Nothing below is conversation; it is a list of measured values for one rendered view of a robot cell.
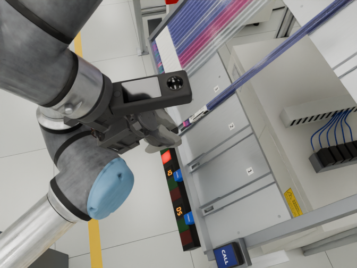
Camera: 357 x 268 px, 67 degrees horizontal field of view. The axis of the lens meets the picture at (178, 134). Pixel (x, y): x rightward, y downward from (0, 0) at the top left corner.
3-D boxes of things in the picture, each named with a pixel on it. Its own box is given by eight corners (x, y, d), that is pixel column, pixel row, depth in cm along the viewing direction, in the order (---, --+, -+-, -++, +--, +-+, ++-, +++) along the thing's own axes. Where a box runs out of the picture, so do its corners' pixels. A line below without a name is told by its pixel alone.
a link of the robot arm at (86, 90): (76, 40, 33) (81, 91, 29) (104, 59, 37) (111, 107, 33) (38, 72, 36) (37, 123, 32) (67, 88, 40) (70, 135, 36)
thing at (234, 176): (220, 248, 60) (210, 249, 57) (158, 44, 92) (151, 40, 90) (297, 218, 49) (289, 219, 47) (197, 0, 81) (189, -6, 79)
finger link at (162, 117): (155, 130, 56) (125, 117, 48) (178, 117, 54) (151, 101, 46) (159, 143, 55) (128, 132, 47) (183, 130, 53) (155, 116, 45)
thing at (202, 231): (222, 248, 62) (202, 252, 57) (162, 50, 94) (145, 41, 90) (227, 246, 61) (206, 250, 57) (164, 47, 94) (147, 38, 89)
